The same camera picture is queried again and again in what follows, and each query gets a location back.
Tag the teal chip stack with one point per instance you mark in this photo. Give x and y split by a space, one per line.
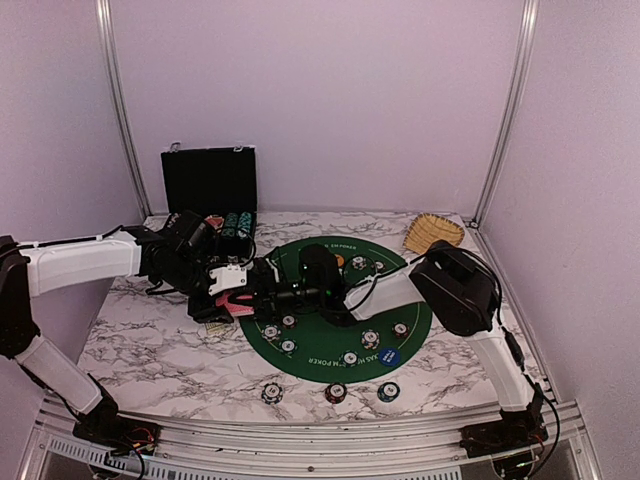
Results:
388 392

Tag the red playing card deck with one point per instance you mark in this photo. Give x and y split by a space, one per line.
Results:
231 306

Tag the card deck in case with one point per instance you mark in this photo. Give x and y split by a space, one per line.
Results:
215 221

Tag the right aluminium frame post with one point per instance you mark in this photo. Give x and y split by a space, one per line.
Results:
515 93

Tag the woven bamboo tray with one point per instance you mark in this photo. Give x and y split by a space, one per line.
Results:
427 228

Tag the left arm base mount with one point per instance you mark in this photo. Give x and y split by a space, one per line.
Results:
130 434

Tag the red chips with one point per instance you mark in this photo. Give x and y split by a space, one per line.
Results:
378 266
400 330
289 321

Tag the round green poker mat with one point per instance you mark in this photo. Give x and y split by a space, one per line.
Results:
320 344

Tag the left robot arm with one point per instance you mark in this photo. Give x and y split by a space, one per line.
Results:
73 276

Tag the white chips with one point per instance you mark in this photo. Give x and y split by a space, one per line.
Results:
359 262
370 339
271 333

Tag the green chips row in case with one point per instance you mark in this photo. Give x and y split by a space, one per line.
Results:
228 232

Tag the red black chip stack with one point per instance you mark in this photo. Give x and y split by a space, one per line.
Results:
335 393

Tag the blue small blind button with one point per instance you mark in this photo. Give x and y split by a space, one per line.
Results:
389 357

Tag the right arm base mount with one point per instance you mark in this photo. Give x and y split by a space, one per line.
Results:
498 437

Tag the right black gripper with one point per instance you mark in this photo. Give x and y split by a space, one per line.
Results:
265 297

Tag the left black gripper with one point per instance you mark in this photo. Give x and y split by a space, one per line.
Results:
208 312

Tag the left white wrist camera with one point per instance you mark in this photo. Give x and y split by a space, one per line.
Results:
226 278

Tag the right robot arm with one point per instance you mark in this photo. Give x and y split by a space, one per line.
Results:
458 287

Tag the blue gold card box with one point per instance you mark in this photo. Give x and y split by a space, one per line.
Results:
217 328

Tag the teal chips row in case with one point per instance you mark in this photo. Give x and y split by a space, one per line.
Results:
244 225

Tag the black poker chip case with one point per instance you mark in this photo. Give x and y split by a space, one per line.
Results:
214 181

